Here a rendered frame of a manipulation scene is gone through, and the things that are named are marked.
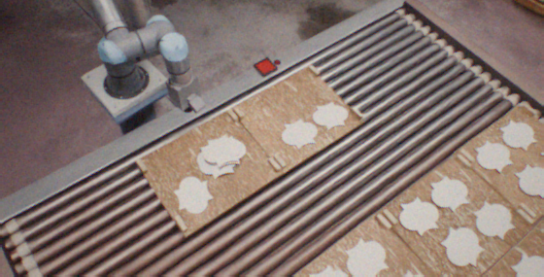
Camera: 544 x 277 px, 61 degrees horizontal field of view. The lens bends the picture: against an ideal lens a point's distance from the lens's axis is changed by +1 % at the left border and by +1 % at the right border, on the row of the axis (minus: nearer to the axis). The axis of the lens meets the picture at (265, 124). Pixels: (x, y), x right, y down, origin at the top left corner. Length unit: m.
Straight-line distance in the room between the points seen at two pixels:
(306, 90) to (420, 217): 0.66
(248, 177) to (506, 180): 0.95
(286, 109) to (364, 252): 0.63
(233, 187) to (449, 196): 0.77
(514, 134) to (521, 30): 2.15
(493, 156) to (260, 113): 0.90
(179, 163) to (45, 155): 1.44
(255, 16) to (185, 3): 0.55
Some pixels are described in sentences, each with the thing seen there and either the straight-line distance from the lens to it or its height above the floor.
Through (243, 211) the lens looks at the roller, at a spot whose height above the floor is 0.92.
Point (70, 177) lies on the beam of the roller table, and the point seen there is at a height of 0.92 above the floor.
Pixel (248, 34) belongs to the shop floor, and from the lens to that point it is 3.45.
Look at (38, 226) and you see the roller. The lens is 1.73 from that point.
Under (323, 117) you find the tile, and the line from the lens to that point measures 1.83.
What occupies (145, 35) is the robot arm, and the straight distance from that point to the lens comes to 1.45.
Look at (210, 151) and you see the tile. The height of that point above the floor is 0.98.
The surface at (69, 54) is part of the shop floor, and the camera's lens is 3.48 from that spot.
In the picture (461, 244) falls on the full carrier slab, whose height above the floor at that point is 0.95.
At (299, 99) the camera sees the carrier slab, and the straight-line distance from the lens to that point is 1.87.
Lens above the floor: 2.40
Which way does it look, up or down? 55 degrees down
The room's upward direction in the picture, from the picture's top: 6 degrees clockwise
